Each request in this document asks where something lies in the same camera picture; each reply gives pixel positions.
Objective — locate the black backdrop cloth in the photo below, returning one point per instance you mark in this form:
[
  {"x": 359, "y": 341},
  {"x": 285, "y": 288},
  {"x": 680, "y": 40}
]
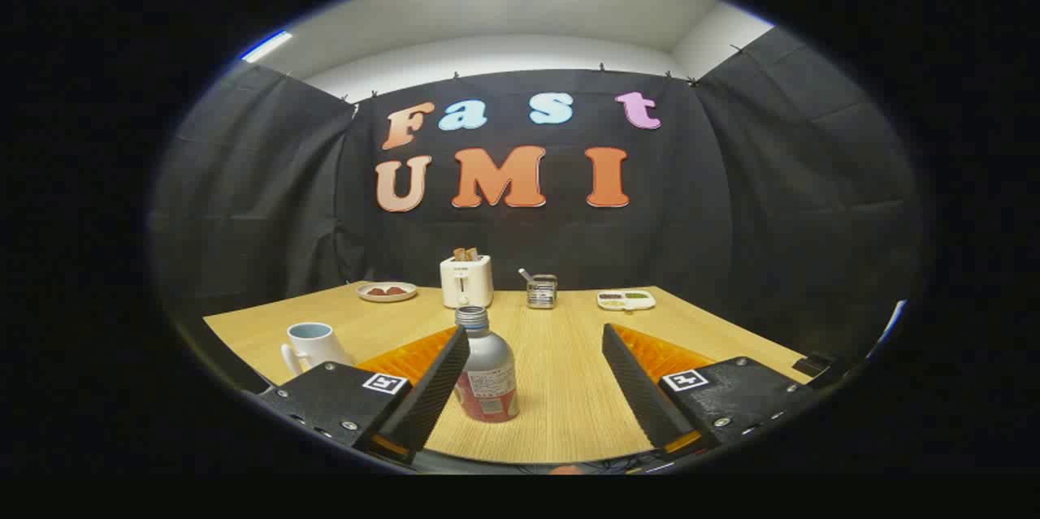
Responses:
[{"x": 244, "y": 178}]

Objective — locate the metal spoon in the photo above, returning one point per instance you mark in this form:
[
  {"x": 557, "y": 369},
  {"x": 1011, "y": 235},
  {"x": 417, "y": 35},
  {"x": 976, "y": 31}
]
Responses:
[{"x": 525, "y": 274}]

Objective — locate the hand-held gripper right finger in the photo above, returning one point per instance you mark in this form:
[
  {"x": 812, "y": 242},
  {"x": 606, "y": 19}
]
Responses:
[{"x": 638, "y": 389}]

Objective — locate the silver juice bottle red label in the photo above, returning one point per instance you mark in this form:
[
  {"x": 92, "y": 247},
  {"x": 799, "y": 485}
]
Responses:
[{"x": 487, "y": 356}]

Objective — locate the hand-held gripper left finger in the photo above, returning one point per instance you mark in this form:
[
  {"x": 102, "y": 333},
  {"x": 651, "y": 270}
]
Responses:
[{"x": 435, "y": 389}]

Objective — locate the white toaster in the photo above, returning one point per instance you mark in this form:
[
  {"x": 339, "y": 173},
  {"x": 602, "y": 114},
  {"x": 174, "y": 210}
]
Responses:
[{"x": 465, "y": 283}]

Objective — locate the red food pieces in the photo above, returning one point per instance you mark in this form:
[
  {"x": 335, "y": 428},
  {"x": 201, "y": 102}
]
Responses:
[{"x": 387, "y": 291}]

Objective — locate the round beige plate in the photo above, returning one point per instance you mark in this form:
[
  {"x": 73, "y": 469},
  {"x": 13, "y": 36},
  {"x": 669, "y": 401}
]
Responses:
[{"x": 387, "y": 297}]

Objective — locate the white cup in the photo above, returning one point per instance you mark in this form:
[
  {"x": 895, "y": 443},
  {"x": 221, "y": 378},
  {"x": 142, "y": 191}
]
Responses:
[{"x": 313, "y": 344}]

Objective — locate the wooden table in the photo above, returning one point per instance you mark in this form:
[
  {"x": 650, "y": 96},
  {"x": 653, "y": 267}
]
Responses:
[{"x": 561, "y": 373}]

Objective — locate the white divided tray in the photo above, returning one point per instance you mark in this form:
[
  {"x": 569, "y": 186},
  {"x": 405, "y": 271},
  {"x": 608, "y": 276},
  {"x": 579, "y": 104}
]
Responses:
[{"x": 626, "y": 300}]

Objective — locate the ceiling light strip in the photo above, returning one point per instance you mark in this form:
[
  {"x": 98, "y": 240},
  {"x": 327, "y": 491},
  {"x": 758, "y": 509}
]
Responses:
[{"x": 266, "y": 46}]

